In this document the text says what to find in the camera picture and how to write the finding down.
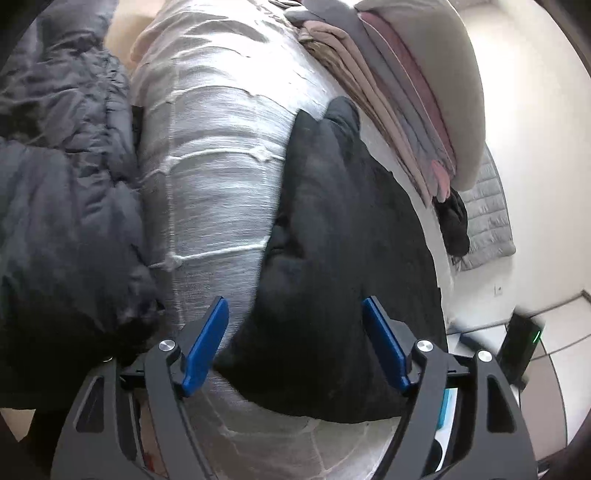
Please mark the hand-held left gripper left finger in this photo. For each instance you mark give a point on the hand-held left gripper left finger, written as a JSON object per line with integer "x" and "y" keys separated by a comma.
{"x": 205, "y": 346}

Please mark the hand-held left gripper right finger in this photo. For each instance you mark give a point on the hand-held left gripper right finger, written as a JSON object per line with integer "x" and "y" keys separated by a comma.
{"x": 385, "y": 346}

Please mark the black coat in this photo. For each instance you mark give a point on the black coat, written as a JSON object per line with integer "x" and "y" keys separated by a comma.
{"x": 332, "y": 230}

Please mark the stack of folded clothes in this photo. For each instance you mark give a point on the stack of folded clothes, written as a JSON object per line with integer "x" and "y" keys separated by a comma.
{"x": 406, "y": 124}

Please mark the black device with green light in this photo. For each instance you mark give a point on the black device with green light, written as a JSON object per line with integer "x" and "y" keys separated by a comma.
{"x": 519, "y": 346}

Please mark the black puffer jacket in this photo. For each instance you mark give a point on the black puffer jacket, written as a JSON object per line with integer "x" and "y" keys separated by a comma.
{"x": 455, "y": 226}

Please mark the white textured bed cover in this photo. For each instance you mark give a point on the white textured bed cover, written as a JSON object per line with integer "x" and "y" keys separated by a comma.
{"x": 207, "y": 184}

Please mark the grey quilted blanket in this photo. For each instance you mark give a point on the grey quilted blanket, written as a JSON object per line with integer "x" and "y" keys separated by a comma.
{"x": 489, "y": 217}

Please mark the pink folded blanket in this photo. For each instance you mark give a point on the pink folded blanket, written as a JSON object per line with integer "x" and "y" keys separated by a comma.
{"x": 441, "y": 182}

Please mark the dark grey puffer coat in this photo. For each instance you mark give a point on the dark grey puffer coat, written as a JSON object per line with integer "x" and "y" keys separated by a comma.
{"x": 60, "y": 207}

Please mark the beige folded blanket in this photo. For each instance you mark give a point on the beige folded blanket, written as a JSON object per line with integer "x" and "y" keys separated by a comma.
{"x": 351, "y": 69}

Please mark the maroon folded blanket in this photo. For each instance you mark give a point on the maroon folded blanket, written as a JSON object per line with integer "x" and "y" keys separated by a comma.
{"x": 401, "y": 64}

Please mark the stack of folded blankets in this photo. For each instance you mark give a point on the stack of folded blankets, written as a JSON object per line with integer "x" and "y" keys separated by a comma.
{"x": 443, "y": 69}

